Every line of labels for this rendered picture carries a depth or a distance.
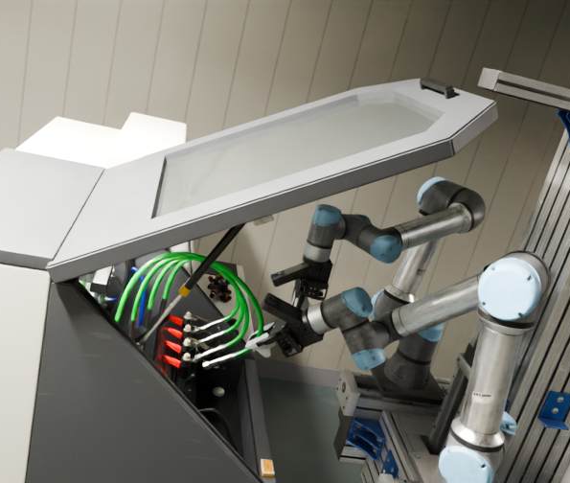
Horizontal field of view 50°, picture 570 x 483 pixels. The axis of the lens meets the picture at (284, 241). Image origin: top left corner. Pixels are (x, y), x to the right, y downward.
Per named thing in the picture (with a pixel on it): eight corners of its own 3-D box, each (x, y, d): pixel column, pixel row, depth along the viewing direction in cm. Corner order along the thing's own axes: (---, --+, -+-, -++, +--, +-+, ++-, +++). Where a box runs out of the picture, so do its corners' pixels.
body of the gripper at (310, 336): (284, 359, 158) (322, 344, 152) (264, 334, 155) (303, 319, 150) (290, 341, 164) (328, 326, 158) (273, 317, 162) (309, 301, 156)
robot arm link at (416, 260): (389, 340, 197) (460, 185, 185) (359, 317, 208) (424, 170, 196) (412, 341, 205) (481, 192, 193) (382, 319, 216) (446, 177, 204)
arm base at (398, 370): (420, 367, 209) (428, 342, 206) (434, 393, 195) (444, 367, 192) (378, 361, 206) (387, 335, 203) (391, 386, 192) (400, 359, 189)
